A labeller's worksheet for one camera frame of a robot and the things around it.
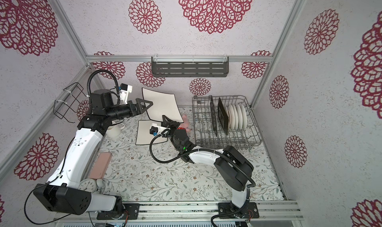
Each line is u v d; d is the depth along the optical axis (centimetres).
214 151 52
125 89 62
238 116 96
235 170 47
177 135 63
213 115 117
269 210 76
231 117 95
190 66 95
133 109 60
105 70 56
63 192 38
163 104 88
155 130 67
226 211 71
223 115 92
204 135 103
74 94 81
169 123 70
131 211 73
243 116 95
